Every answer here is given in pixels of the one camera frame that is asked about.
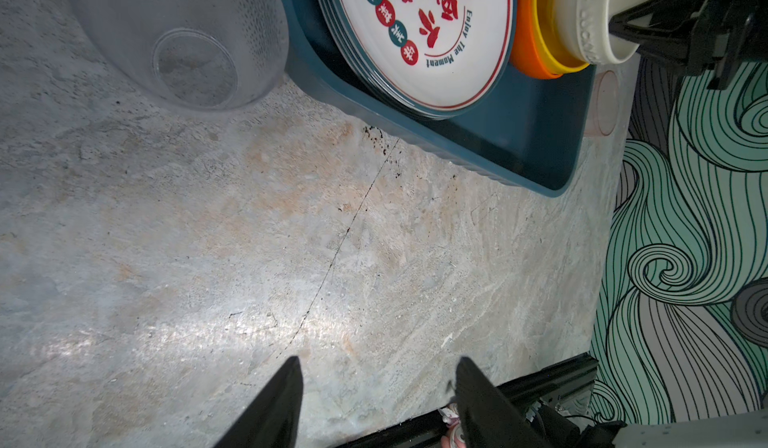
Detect cream white bowl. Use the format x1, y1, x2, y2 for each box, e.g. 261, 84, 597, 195
553, 0, 649, 65

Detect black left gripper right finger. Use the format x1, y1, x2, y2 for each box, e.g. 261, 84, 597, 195
455, 357, 550, 447

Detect orange bowl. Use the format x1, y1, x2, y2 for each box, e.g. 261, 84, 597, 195
510, 0, 560, 80

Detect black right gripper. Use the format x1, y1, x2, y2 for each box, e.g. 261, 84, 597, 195
608, 0, 767, 90

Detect dark teal plastic bin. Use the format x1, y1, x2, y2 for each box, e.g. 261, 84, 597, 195
282, 0, 596, 198

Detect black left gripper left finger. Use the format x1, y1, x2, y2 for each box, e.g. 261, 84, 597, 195
215, 356, 303, 448

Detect pink white small figurine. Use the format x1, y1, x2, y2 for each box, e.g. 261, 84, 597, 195
438, 403, 467, 448

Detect yellow bowl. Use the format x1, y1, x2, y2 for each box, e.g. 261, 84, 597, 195
533, 0, 588, 77

